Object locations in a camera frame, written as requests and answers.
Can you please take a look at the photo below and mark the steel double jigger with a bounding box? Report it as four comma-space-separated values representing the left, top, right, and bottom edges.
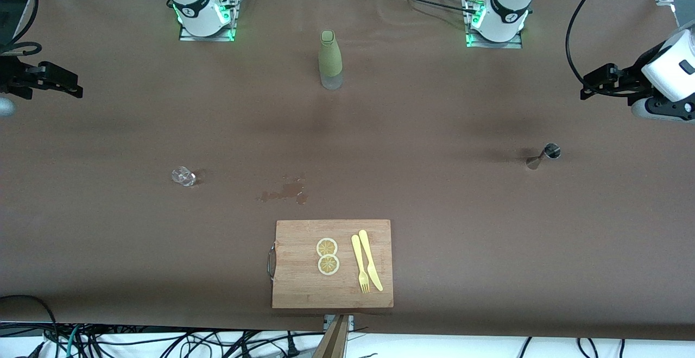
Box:
526, 142, 561, 171

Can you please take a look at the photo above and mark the clear glass beaker cup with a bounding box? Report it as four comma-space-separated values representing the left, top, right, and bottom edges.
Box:
172, 166, 197, 187

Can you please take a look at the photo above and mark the brown table mat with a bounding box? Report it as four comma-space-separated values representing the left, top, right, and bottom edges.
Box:
0, 0, 695, 341

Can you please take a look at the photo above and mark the spilled liquid puddle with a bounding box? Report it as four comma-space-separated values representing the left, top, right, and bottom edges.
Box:
258, 176, 309, 205

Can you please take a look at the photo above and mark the green sleeved glass bottle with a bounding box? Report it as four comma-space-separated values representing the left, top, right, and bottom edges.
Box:
318, 30, 344, 90

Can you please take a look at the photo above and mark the yellow plastic knife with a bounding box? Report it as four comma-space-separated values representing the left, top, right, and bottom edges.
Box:
358, 230, 384, 292

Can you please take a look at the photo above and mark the yellow plastic fork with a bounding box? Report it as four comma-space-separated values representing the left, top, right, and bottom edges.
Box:
351, 234, 371, 294

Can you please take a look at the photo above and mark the wooden cutting board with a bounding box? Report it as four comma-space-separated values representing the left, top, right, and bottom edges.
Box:
267, 219, 394, 309

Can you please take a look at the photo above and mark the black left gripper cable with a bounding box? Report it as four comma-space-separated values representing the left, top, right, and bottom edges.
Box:
565, 0, 625, 95

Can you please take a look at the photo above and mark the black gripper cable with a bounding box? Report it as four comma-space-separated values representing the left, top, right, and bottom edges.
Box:
0, 0, 42, 57
565, 0, 625, 95

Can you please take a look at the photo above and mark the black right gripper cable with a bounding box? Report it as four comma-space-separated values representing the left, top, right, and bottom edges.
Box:
0, 0, 42, 57

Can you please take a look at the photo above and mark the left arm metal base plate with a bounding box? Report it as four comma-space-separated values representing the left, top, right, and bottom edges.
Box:
464, 0, 525, 49

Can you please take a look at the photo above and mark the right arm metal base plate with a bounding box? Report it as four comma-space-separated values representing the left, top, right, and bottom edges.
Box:
179, 0, 239, 42

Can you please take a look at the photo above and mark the thick black looped cable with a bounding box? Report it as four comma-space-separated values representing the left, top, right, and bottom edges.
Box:
0, 294, 59, 348

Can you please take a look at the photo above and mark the teal cable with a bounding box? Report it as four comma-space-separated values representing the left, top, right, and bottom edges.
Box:
65, 327, 82, 358

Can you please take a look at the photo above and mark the metal post foot bracket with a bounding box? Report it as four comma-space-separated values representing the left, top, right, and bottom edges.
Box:
324, 315, 355, 332

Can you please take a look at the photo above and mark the slanted camera mount post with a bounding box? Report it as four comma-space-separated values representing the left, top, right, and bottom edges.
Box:
313, 315, 349, 358

